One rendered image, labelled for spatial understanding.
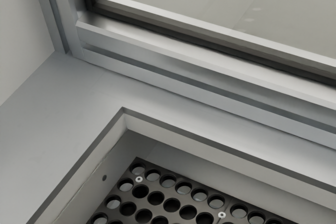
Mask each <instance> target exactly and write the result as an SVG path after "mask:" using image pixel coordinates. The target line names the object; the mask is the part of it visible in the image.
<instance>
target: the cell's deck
mask: <svg viewBox="0 0 336 224"><path fill-rule="evenodd" d="M127 129H129V130H132V131H134V132H137V133H139V134H142V135H144V136H147V137H150V138H152V139H155V140H157V141H160V142H162V143H165V144H167V145H170V146H172V147H175V148H177V149H180V150H182V151H185V152H188V153H190V154H193V155H195V156H198V157H200V158H203V159H205V160H208V161H210V162H213V163H215V164H218V165H221V166H223V167H226V168H228V169H231V170H233V171H236V172H238V173H241V174H243V175H246V176H248V177H251V178H253V179H256V180H259V181H261V182H264V183H266V184H269V185H271V186H274V187H276V188H279V189H281V190H284V191H286V192H289V193H291V194H294V195H297V196H299V197H302V198H304V199H307V200H309V201H312V202H314V203H317V204H319V205H322V206H324V207H327V208H330V209H332V210H335V211H336V149H333V148H330V147H328V146H325V145H322V144H319V143H316V142H313V141H311V140H308V139H305V138H302V137H299V136H296V135H294V134H291V133H288V132H285V131H282V130H279V129H276V128H274V127H271V126H268V125H265V124H262V123H259V122H257V121H254V120H251V119H248V118H245V117H242V116H240V115H237V114H234V113H231V112H228V111H225V110H222V109H220V108H217V107H214V106H211V105H208V104H205V103H203V102H200V101H197V100H194V99H191V98H188V97H186V96H183V95H180V94H177V93H174V92H171V91H168V90H166V89H163V88H160V87H157V86H154V85H151V84H149V83H146V82H143V81H140V80H137V79H134V78H132V77H129V76H126V75H123V74H120V73H117V72H115V71H112V70H109V69H106V68H103V67H100V66H97V65H95V64H92V63H89V62H86V61H84V60H81V59H78V58H75V57H73V54H72V51H71V50H69V51H68V53H67V54H64V53H61V52H58V51H54V52H53V53H52V54H51V55H50V56H49V57H48V58H47V59H46V60H45V61H44V62H43V63H42V64H41V65H40V66H39V67H38V68H37V69H36V70H35V71H34V72H33V73H32V74H31V75H30V76H29V77H28V78H27V79H26V80H25V81H24V82H23V84H22V85H21V86H20V87H19V88H18V89H17V90H16V91H15V92H14V93H13V94H12V95H11V96H10V97H9V98H8V99H7V100H6V101H5V102H4V103H3V104H2V105H1V106H0V224H53V222H54V221H55V220H56V219H57V217H58V216H59V215H60V214H61V212H62V211H63V210H64V208H65V207H66V206H67V205H68V203H69V202H70V201H71V200H72V198H73V197H74V196H75V195H76V193H77V192H78V191H79V190H80V188H81V187H82V186H83V184H84V183H85V182H86V181H87V179H88V178H89V177H90V176H91V174H92V173H93V172H94V171H95V169H96V168H97V167H98V165H99V164H100V163H101V162H102V160H103V159H104V158H105V157H106V155H107V154H108V153H109V152H110V150H111V149H112V148H113V146H114V145H115V144H116V143H117V141H118V140H119V139H120V138H121V136H122V135H123V134H124V133H125V131H126V130H127Z"/></svg>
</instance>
